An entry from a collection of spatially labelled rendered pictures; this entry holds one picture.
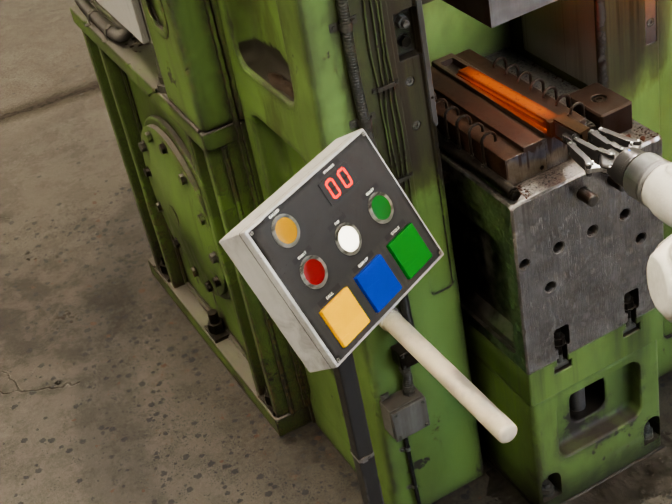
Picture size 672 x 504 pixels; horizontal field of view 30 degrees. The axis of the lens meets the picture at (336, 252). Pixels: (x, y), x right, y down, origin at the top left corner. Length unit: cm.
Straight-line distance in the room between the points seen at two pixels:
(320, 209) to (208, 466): 138
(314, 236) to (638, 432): 127
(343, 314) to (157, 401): 157
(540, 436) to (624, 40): 90
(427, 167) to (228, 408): 120
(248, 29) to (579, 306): 92
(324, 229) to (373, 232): 11
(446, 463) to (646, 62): 105
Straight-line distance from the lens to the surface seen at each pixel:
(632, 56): 281
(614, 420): 309
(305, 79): 238
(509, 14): 236
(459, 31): 293
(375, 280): 217
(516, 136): 255
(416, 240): 225
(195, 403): 357
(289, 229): 208
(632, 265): 278
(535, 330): 269
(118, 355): 382
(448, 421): 300
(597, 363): 288
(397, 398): 283
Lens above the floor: 234
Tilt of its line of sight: 36 degrees down
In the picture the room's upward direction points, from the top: 12 degrees counter-clockwise
